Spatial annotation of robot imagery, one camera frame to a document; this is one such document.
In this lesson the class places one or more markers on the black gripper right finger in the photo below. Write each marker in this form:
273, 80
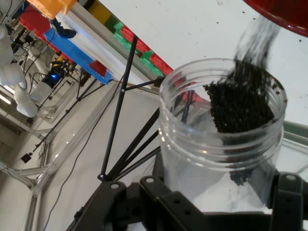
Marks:
287, 204

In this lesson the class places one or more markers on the red bowl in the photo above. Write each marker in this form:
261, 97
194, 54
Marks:
288, 14

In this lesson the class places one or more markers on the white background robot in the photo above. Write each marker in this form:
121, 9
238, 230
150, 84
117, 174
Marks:
7, 69

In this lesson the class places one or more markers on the large orange building block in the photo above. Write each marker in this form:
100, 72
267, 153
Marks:
45, 7

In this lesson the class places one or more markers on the blue board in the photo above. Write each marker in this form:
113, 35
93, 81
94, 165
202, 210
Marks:
72, 50

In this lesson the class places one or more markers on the black granules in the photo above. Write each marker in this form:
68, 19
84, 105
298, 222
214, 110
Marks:
240, 103

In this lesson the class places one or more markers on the black tripod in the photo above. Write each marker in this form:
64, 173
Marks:
120, 101

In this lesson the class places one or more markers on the red floor block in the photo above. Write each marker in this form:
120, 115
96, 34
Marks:
33, 21

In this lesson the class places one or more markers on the aluminium floor frame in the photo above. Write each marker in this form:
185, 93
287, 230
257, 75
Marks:
41, 180

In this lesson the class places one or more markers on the clear plastic jar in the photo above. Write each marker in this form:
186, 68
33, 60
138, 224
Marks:
192, 156

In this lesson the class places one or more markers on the small red block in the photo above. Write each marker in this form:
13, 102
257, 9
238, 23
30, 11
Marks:
98, 68

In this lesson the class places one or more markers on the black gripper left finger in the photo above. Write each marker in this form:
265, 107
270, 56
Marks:
168, 204

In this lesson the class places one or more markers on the yellow building block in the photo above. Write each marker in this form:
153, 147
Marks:
99, 12

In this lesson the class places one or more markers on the green building block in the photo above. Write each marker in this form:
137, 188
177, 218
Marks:
120, 36
146, 59

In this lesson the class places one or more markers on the thin black light stand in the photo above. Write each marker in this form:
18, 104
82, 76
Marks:
78, 98

